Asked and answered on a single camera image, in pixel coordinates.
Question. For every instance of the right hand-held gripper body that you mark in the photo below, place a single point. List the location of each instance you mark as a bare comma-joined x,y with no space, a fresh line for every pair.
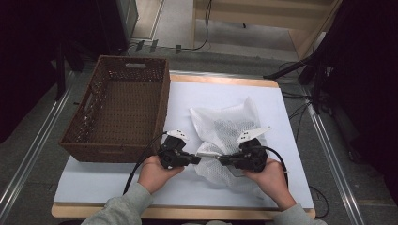
250,157

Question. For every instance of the brown wicker basket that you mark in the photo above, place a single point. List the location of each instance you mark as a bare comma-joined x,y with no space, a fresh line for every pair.
125,103

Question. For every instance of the black metal stand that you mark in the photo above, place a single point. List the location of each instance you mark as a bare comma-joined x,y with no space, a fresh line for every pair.
316,78

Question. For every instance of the light wooden frame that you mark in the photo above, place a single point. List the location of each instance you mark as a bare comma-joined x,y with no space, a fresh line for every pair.
250,18

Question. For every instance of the metal floor rail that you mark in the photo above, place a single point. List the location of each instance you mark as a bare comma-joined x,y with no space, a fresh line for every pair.
31,150
334,162

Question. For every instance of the person's left hand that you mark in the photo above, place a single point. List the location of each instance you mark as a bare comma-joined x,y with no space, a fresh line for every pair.
156,175

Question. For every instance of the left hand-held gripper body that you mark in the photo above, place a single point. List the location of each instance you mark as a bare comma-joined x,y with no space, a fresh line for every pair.
172,153

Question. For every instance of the white mesh laundry bag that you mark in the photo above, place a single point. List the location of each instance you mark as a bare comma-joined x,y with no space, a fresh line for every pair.
225,125

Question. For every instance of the metal floor bracket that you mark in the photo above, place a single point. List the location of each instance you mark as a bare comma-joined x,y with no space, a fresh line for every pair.
154,45
178,49
140,45

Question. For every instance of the person's right hand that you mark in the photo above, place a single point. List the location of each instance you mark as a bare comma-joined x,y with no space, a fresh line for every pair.
272,181

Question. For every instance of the dark cabinet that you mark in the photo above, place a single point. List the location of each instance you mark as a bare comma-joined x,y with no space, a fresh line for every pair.
125,22

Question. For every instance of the black metal post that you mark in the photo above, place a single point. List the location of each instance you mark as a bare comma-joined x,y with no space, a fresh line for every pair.
61,75

